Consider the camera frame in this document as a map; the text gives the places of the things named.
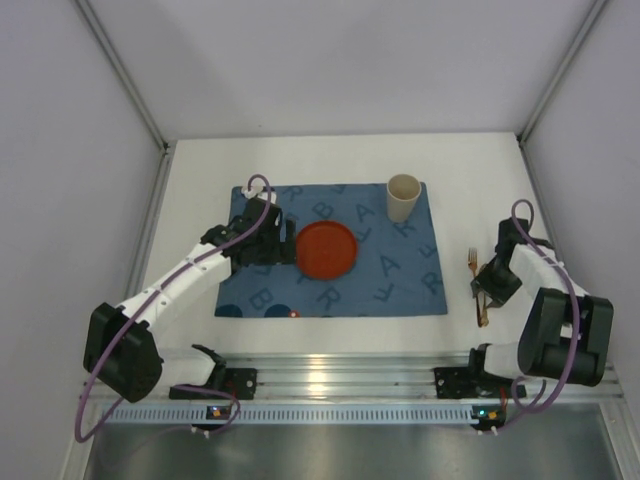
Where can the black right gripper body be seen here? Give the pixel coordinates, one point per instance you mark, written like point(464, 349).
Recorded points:
point(493, 286)

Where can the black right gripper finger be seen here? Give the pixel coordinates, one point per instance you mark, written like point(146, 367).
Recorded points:
point(495, 300)
point(478, 287)

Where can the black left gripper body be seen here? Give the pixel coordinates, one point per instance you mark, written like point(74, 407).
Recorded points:
point(276, 240)

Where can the red round plastic plate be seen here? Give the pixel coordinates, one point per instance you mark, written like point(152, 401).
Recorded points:
point(326, 250)

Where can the blue letter-print cloth napkin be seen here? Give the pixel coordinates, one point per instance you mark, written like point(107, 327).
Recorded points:
point(397, 272)

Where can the beige paper cup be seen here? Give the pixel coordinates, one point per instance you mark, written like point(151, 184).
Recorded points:
point(403, 191)

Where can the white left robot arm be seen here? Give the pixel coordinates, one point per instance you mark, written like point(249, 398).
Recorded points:
point(122, 342)

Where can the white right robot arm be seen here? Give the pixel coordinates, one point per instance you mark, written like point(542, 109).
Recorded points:
point(565, 322)

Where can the gold ornate spoon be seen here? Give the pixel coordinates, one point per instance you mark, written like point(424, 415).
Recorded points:
point(484, 319)

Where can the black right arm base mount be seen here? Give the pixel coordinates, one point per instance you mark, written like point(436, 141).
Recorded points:
point(465, 382)

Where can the aluminium front rail frame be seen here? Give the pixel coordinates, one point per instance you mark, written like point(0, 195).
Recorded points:
point(385, 377)

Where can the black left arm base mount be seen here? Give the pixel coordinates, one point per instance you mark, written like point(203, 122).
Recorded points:
point(220, 382)

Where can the right aluminium corner post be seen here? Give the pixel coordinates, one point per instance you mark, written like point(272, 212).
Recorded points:
point(560, 72)

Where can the aluminium corner post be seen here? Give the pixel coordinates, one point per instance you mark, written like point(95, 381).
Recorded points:
point(99, 33)
point(560, 72)

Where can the perforated white cable duct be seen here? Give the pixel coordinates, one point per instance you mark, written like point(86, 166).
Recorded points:
point(312, 414)

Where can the left aluminium corner post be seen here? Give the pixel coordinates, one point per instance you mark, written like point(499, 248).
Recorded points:
point(99, 33)

